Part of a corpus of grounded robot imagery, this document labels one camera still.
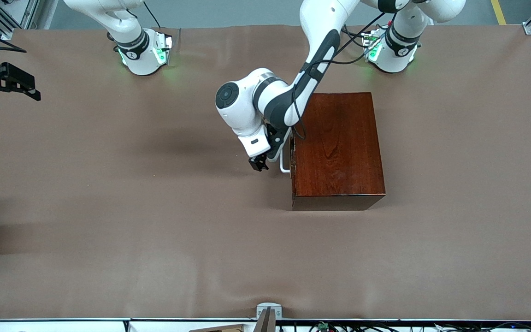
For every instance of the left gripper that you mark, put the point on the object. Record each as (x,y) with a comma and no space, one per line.
(272,138)

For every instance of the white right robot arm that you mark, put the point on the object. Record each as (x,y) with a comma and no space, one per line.
(138,60)

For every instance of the dark wooden drawer cabinet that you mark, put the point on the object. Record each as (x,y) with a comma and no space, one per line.
(339,152)

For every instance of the brown table cloth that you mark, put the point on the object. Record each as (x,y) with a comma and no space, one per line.
(201,253)

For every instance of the brown cardboard piece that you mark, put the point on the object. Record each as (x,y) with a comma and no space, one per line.
(219,329)

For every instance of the green terminal connector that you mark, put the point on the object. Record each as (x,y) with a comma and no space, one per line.
(323,326)

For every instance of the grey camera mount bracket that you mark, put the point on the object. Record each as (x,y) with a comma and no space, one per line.
(268,311)

